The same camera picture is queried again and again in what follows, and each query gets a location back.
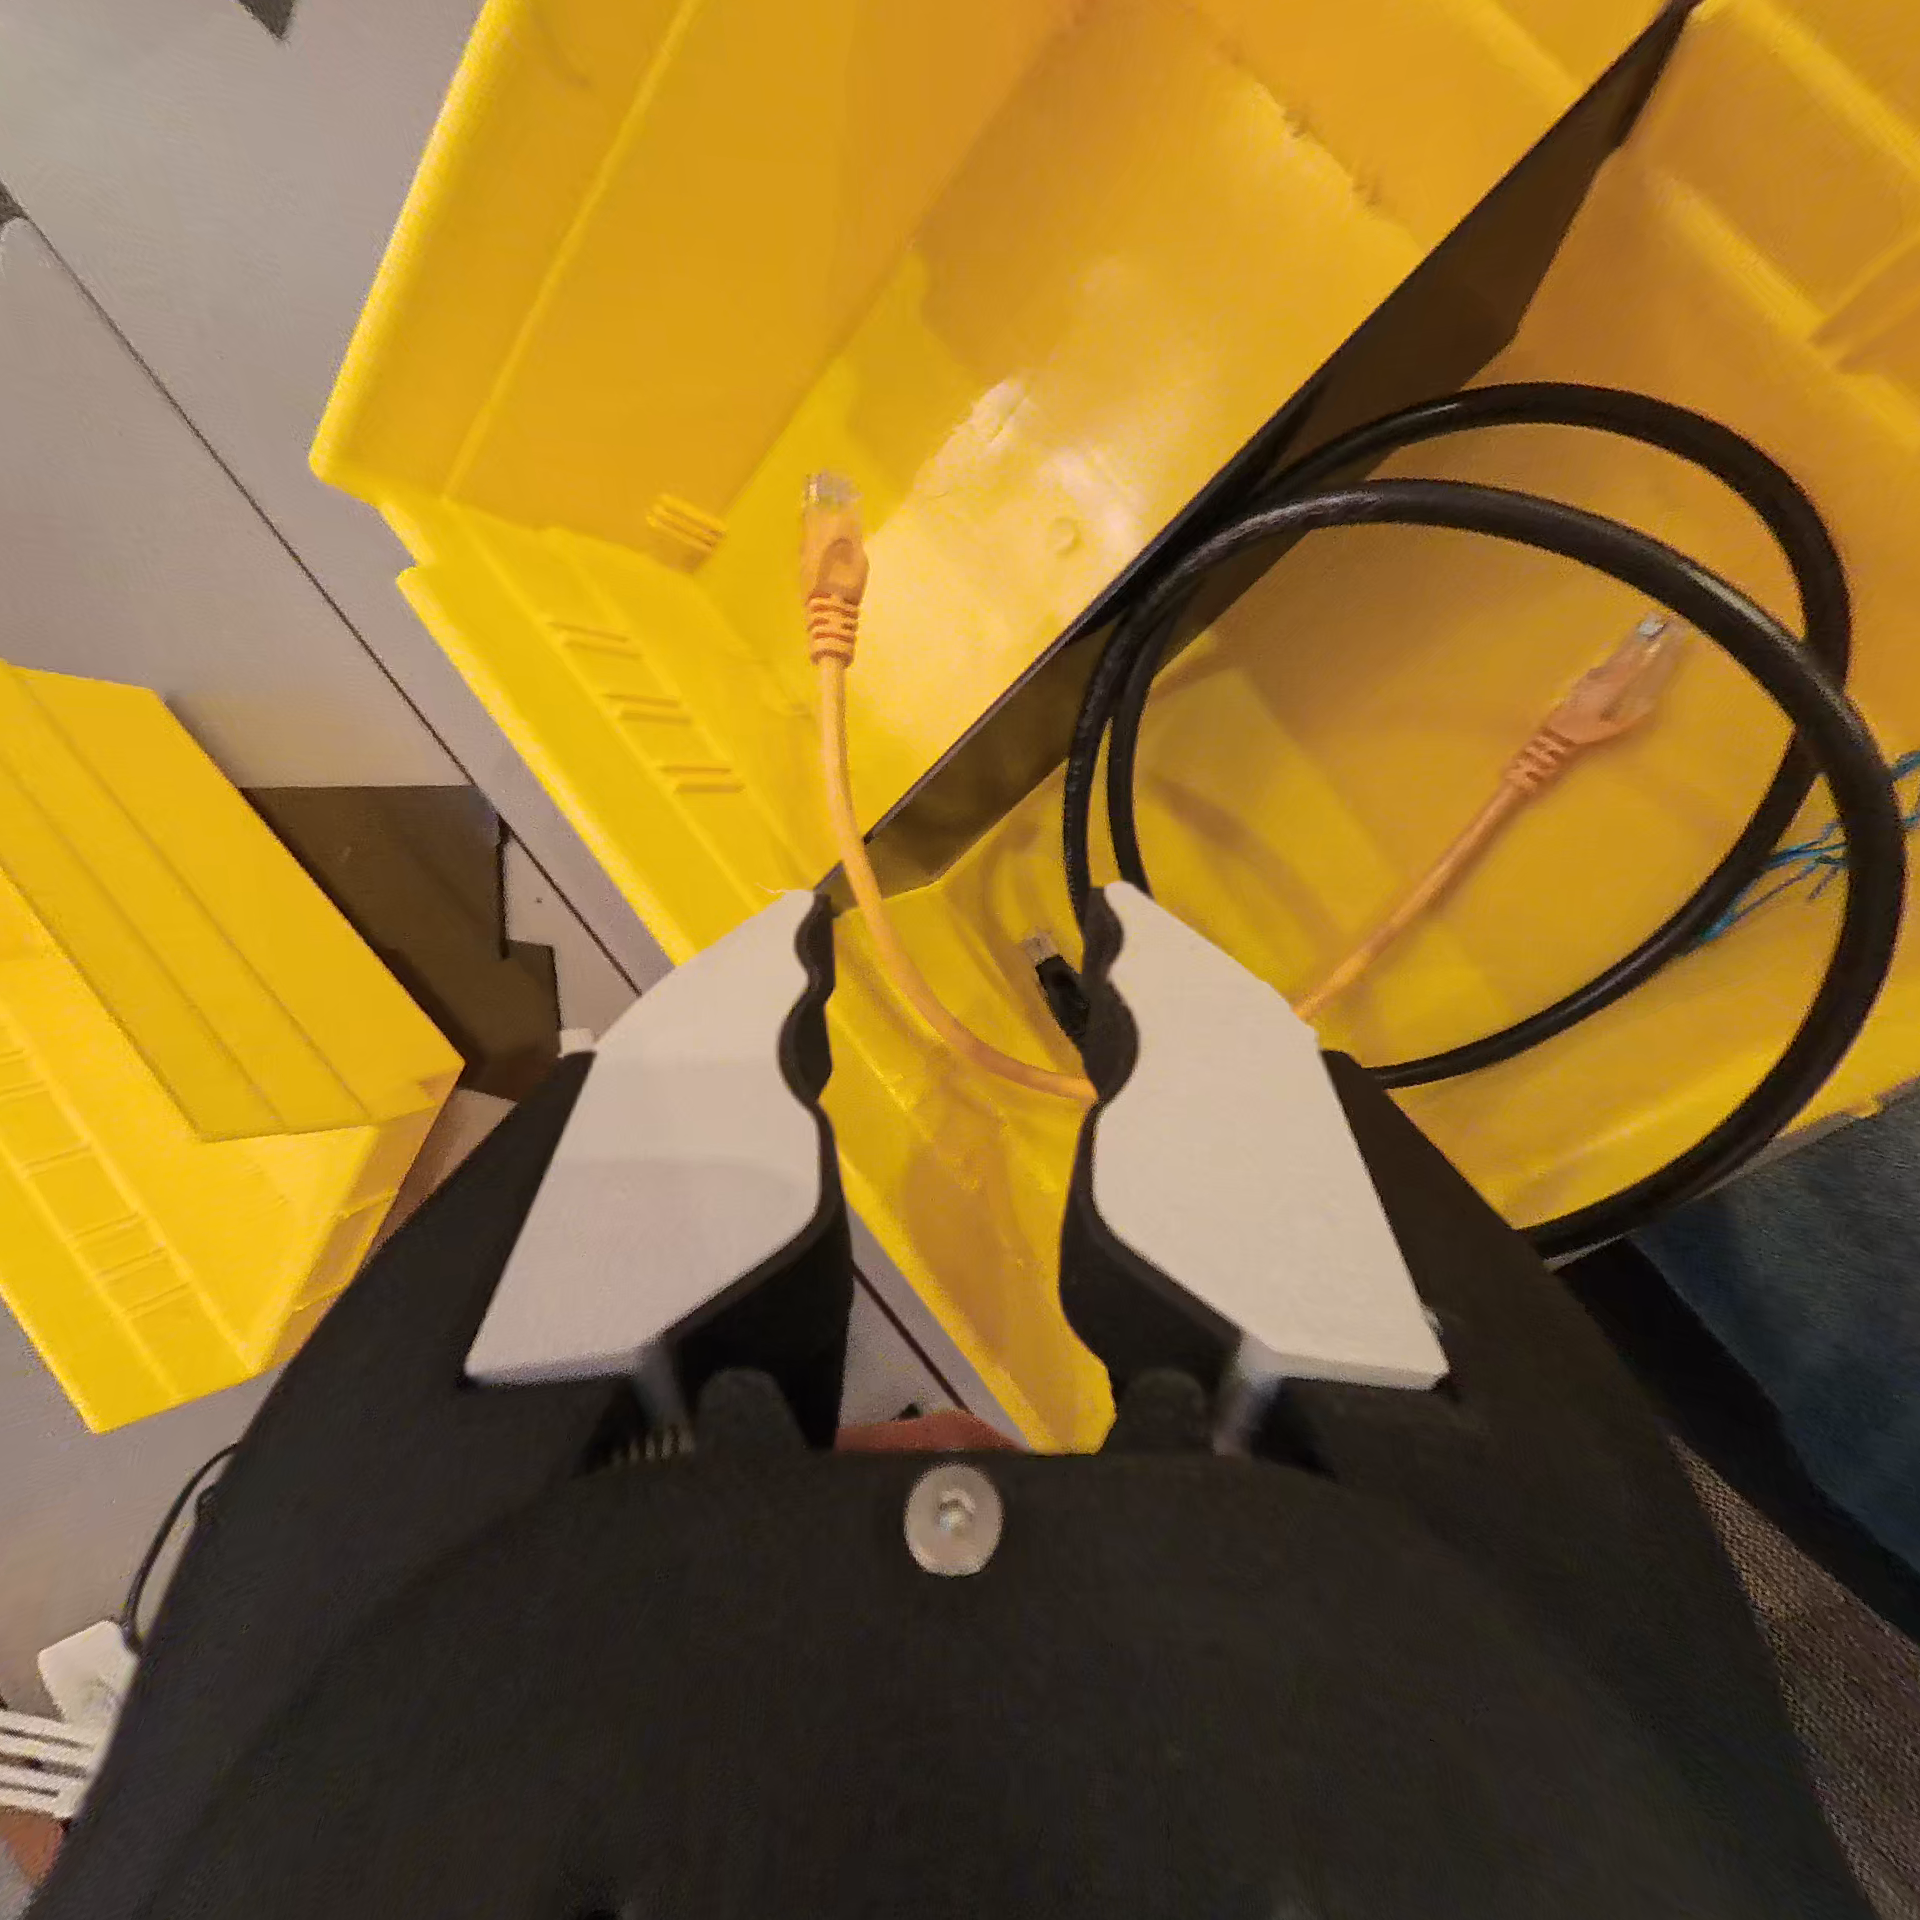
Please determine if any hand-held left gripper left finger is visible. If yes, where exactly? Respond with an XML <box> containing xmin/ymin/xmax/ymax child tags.
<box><xmin>464</xmin><ymin>887</ymin><xmax>855</xmax><ymax>1448</ymax></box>

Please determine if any person's leg in jeans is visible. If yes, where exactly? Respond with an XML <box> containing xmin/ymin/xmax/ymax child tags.
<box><xmin>1634</xmin><ymin>1102</ymin><xmax>1920</xmax><ymax>1568</ymax></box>

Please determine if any white plug with black cord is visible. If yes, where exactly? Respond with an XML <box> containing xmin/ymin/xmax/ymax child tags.
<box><xmin>36</xmin><ymin>1440</ymin><xmax>242</xmax><ymax>1727</ymax></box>

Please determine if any black bin divider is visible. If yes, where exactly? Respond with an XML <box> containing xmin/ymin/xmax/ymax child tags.
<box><xmin>855</xmin><ymin>0</ymin><xmax>1705</xmax><ymax>903</ymax></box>

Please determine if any orange ethernet cable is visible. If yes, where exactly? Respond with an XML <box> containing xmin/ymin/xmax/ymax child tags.
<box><xmin>800</xmin><ymin>469</ymin><xmax>1681</xmax><ymax>1103</ymax></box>

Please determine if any black ethernet cable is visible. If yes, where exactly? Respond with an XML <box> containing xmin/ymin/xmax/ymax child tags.
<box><xmin>1030</xmin><ymin>381</ymin><xmax>1910</xmax><ymax>1262</ymax></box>

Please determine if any yellow plastic bin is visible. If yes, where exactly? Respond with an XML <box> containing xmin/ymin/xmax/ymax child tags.
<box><xmin>305</xmin><ymin>0</ymin><xmax>1920</xmax><ymax>1455</ymax></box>
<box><xmin>0</xmin><ymin>660</ymin><xmax>466</xmax><ymax>1432</ymax></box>

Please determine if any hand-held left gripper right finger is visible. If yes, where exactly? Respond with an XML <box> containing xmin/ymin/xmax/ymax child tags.
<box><xmin>1055</xmin><ymin>881</ymin><xmax>1450</xmax><ymax>1448</ymax></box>

